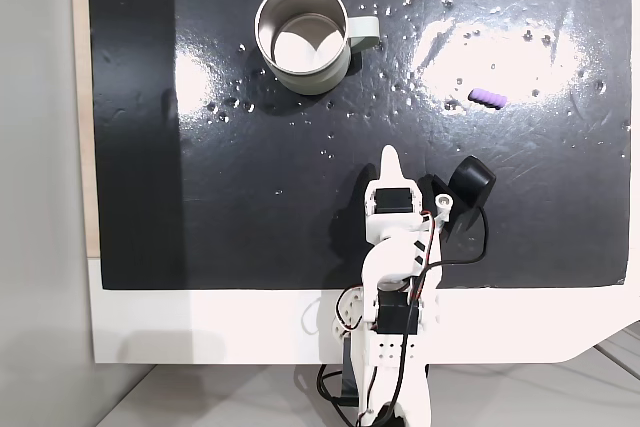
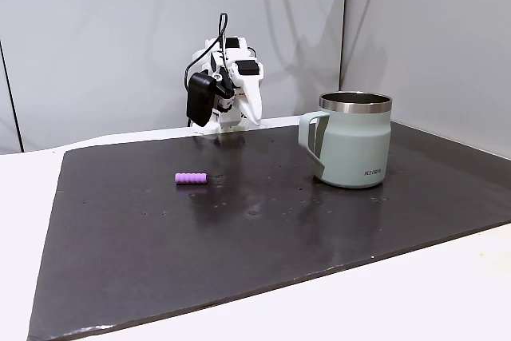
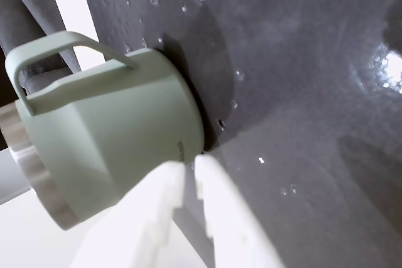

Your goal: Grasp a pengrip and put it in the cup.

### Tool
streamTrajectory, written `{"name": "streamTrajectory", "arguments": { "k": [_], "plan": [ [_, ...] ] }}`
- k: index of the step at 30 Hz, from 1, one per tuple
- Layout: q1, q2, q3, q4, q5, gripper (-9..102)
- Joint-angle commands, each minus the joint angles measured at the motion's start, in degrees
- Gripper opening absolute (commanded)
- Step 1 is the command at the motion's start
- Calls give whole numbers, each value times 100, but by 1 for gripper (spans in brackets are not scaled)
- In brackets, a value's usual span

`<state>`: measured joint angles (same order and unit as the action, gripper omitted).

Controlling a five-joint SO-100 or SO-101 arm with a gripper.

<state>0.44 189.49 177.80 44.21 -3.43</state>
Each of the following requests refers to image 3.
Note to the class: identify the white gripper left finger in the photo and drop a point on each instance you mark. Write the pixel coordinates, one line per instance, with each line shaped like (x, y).
(138, 224)

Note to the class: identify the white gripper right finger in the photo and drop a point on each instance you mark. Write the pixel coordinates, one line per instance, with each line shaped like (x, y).
(232, 224)

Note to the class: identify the pale green metal mug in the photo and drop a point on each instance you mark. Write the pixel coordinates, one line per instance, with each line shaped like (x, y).
(119, 136)

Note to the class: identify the dark grey table mat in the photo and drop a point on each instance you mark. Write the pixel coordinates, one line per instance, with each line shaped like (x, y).
(282, 92)

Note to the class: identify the grey fabric chair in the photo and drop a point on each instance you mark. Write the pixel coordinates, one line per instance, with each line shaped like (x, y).
(28, 26)

